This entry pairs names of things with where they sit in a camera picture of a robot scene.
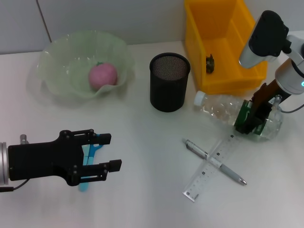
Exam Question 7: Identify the grey clear ballpoint pen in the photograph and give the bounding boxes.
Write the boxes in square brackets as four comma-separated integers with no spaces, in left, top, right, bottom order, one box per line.
[182,139,247,185]

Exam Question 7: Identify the yellow plastic bin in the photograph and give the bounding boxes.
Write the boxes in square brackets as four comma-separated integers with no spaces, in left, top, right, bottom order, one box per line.
[184,0,270,95]

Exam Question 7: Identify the blue capped scissors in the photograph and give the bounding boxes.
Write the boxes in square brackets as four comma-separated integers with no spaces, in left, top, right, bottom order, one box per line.
[78,134,104,192]

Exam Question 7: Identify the clear plastic ruler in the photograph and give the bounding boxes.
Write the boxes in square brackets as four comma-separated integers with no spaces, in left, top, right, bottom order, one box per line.
[182,133,240,203]

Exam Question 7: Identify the pink peach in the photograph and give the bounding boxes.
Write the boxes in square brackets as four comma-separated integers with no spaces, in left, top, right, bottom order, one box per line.
[88,61,118,90]

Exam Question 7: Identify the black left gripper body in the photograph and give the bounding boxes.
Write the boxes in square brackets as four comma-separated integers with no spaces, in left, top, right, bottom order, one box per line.
[8,129,84,187]

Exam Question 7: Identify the green plastic wrapper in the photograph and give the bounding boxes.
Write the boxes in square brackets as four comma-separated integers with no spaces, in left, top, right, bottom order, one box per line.
[205,54,216,74]

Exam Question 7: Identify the black mesh pen holder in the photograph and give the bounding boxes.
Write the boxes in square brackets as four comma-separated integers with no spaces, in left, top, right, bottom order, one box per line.
[149,52,191,113]

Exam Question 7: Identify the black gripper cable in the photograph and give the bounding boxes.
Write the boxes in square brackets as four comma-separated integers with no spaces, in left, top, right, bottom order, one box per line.
[280,102,304,114]
[0,179,29,192]

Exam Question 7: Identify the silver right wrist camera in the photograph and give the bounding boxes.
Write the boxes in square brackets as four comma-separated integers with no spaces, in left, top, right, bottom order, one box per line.
[238,9,293,69]

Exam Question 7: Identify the clear green-label water bottle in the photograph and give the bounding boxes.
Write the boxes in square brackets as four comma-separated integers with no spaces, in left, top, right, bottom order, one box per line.
[193,91,285,143]

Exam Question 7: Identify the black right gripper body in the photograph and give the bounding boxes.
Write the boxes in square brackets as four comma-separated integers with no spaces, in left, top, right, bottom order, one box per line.
[250,79,289,106]

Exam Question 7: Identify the translucent green fruit plate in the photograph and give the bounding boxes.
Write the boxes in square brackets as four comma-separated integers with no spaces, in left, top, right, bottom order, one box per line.
[38,29,136,100]

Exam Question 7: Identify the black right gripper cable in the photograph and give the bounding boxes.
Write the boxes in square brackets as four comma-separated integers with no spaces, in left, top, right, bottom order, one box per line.
[280,102,304,114]

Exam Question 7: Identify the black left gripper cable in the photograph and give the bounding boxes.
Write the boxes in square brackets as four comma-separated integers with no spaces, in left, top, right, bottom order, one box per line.
[0,179,29,192]

